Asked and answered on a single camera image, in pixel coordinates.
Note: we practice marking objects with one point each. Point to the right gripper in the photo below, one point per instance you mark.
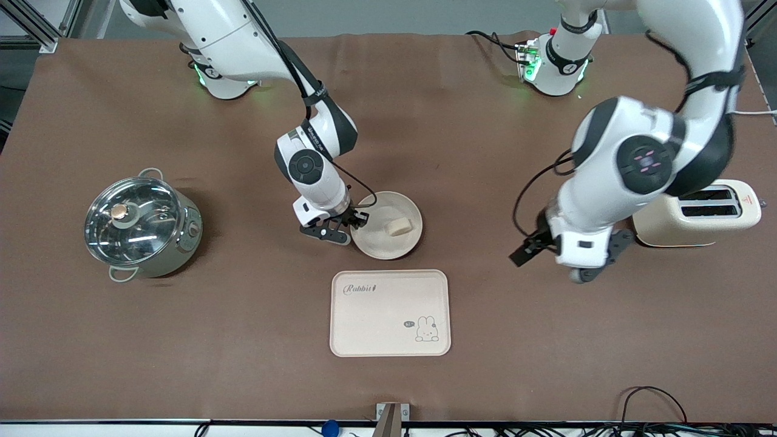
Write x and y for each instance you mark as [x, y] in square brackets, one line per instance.
[349, 216]

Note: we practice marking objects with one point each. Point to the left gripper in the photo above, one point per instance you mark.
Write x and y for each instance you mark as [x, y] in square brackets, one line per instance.
[536, 240]

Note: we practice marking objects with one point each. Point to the round cream plate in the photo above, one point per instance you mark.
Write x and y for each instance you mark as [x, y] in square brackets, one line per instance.
[379, 240]

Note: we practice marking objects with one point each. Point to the small white bun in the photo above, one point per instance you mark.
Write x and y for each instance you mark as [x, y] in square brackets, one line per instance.
[399, 226]

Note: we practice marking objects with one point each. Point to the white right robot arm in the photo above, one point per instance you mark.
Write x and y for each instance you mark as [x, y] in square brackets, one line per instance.
[230, 42]

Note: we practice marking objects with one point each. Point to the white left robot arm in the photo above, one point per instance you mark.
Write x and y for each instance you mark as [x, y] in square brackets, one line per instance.
[643, 158]

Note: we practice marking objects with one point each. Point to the cream rabbit print tray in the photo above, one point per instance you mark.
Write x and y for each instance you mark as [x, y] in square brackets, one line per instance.
[388, 321]

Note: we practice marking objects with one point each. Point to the brown table mat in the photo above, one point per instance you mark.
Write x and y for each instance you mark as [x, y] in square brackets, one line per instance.
[425, 121]

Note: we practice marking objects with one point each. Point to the steel pot with glass lid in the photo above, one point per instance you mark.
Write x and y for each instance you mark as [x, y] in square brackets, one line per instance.
[176, 243]

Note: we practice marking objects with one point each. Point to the cream two-slot toaster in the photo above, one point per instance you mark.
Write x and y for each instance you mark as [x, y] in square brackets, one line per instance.
[722, 221]

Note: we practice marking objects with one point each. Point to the blue round knob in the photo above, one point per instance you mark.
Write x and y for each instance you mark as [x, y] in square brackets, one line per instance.
[329, 429]

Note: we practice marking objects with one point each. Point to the glass pot lid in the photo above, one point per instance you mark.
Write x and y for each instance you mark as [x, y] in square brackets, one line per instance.
[130, 221]

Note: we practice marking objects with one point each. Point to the grey metal bracket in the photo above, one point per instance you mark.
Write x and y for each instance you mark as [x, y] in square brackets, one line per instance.
[392, 419]

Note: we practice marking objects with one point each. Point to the aluminium frame profile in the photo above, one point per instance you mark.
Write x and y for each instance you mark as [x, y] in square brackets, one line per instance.
[762, 21]
[36, 24]

